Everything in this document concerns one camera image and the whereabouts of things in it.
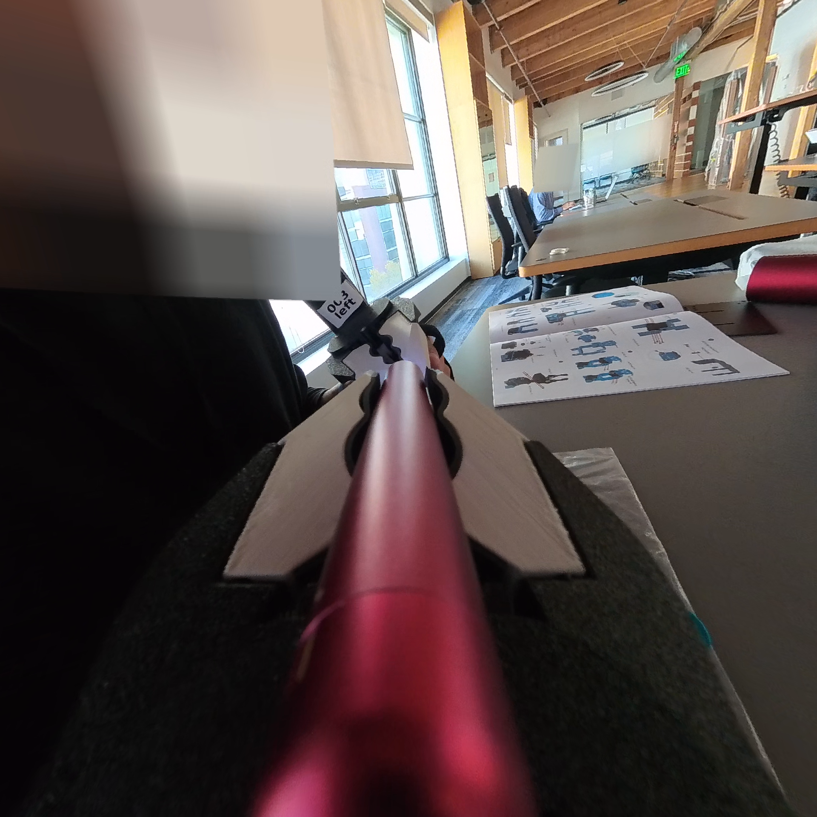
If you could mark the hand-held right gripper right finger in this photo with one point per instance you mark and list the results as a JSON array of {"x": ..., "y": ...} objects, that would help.
[{"x": 510, "y": 498}]

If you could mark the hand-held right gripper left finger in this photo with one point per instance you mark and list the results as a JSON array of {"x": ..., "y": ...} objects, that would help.
[{"x": 300, "y": 485}]

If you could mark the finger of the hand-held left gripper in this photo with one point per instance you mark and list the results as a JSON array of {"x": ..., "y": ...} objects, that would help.
[
  {"x": 369, "y": 365},
  {"x": 407, "y": 341}
]

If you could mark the long red metal tube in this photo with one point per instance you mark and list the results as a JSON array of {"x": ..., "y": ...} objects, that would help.
[{"x": 399, "y": 574}]

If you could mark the dark grey desk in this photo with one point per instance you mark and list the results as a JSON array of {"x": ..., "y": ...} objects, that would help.
[{"x": 702, "y": 479}]

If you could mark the wooden standing desk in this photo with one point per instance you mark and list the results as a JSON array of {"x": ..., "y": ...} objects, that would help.
[{"x": 766, "y": 113}]

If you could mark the person's left hand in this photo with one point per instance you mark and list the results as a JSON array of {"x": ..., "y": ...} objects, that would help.
[{"x": 441, "y": 364}]

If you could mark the clear plastic bag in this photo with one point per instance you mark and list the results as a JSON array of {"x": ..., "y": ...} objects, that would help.
[{"x": 613, "y": 472}]

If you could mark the large window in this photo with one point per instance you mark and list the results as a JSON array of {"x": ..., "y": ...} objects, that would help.
[{"x": 421, "y": 223}]

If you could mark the black office chair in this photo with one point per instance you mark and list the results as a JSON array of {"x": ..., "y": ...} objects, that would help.
[
  {"x": 498, "y": 230},
  {"x": 520, "y": 223}
]

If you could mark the open instruction booklet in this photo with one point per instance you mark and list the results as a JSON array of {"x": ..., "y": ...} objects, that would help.
[{"x": 651, "y": 367}]

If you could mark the person's dark clothing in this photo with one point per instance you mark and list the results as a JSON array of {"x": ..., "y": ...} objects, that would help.
[{"x": 96, "y": 459}]

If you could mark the beige roller blind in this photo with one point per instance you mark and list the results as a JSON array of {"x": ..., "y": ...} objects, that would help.
[{"x": 370, "y": 96}]

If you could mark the long wooden table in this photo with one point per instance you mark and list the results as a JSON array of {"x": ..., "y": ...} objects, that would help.
[{"x": 638, "y": 237}]

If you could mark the short red metal tube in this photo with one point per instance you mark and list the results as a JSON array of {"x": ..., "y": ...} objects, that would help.
[{"x": 785, "y": 281}]

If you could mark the white foam wrap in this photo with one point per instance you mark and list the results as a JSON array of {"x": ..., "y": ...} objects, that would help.
[{"x": 772, "y": 250}]

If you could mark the green exit sign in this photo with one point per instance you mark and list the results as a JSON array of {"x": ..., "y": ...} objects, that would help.
[{"x": 683, "y": 70}]

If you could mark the small silver duct end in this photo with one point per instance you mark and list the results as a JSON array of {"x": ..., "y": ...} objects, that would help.
[{"x": 678, "y": 54}]

